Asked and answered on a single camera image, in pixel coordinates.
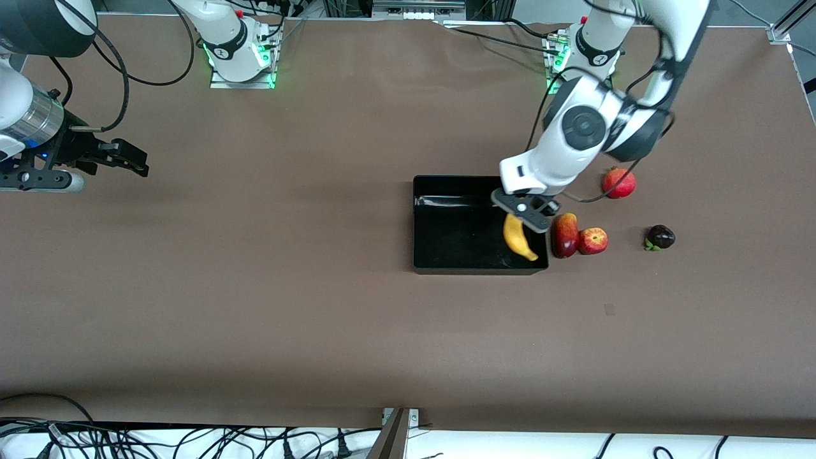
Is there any small red yellow apple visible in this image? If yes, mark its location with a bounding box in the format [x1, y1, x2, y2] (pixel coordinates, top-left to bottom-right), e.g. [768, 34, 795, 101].
[578, 227, 608, 256]

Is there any silver power strip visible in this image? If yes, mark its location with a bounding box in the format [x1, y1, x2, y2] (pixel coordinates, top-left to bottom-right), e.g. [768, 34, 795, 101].
[373, 0, 467, 20]

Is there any long black right arm cable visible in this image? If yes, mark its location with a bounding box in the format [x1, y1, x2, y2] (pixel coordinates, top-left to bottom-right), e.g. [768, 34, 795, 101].
[54, 0, 195, 133]

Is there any black cable on tabletop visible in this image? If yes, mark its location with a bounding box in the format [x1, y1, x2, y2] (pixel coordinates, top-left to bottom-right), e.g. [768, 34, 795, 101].
[440, 18, 565, 58]

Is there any dark red mango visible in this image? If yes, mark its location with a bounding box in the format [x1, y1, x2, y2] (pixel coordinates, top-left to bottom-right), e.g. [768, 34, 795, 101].
[551, 213, 580, 259]

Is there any black cable tangle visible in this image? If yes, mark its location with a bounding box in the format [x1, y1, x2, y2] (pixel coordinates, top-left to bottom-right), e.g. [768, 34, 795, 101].
[0, 392, 383, 459]

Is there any aluminium frame corner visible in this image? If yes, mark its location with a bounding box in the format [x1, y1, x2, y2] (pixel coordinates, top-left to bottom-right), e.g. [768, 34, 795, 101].
[768, 0, 816, 45]

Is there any dark purple mangosteen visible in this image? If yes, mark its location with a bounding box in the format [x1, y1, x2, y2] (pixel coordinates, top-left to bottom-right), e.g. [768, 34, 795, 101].
[644, 224, 676, 252]

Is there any short black arm cable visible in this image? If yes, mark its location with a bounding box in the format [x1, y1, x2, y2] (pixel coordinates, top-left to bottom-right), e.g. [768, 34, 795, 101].
[48, 56, 74, 106]

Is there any black rectangular plastic tray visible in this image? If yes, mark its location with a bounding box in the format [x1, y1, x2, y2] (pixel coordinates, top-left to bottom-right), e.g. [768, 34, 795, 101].
[413, 176, 550, 276]

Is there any metal table edge bracket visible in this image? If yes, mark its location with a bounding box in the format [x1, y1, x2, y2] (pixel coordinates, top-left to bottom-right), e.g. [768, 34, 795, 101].
[381, 408, 420, 459]

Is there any red pomegranate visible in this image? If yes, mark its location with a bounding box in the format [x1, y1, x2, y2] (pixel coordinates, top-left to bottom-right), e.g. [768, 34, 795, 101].
[602, 166, 637, 200]

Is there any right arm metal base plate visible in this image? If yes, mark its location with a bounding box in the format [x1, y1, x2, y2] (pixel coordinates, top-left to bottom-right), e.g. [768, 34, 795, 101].
[210, 62, 277, 90]

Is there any yellow banana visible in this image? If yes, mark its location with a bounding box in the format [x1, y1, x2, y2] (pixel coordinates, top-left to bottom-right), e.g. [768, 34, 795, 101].
[503, 214, 540, 262]

